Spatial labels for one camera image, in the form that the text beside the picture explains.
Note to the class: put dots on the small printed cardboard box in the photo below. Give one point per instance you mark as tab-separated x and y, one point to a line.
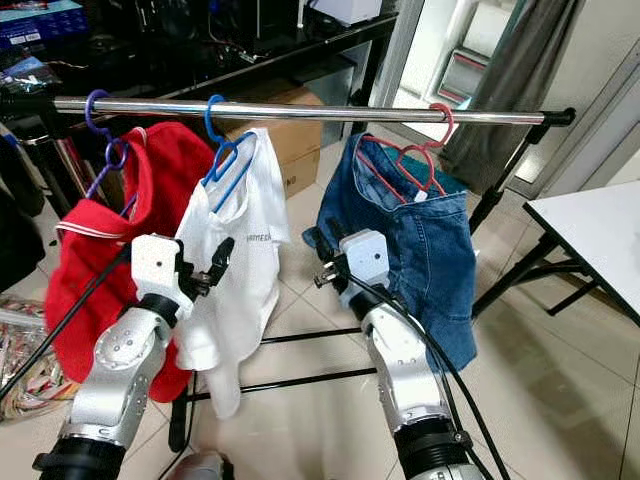
302	175

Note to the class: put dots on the white table with black legs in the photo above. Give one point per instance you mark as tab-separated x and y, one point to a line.
590	235

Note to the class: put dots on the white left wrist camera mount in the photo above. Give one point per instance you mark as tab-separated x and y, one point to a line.
160	268

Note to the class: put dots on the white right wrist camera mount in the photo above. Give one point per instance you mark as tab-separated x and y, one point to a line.
368	258

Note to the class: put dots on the blue denim garment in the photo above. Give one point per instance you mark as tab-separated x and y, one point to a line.
430	260

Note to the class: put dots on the clear plastic bag of items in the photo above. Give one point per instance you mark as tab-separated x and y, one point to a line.
25	360

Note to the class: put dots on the red shirt with white stripe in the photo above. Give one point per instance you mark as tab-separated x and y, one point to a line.
100	300

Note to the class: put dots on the clothes rack with silver rail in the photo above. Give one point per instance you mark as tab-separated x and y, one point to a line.
310	110

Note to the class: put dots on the white printed T-shirt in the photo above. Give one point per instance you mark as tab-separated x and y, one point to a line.
240	290

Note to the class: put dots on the blue carton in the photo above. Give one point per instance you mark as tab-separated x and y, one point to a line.
40	25

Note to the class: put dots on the white device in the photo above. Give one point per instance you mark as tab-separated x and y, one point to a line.
345	10

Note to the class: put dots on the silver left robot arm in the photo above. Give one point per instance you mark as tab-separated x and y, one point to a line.
115	370

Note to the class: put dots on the large cardboard box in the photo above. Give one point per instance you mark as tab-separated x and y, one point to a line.
300	125

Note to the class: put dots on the black cluttered desk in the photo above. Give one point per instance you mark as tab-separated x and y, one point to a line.
160	75

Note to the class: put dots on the grey robot foot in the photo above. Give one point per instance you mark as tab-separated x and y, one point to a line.
205	468

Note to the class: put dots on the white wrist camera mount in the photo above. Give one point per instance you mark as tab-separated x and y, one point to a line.
368	258
160	268

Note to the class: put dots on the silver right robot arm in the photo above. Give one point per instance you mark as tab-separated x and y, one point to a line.
405	370

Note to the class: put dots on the grey curtain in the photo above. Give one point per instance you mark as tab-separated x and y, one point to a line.
510	80

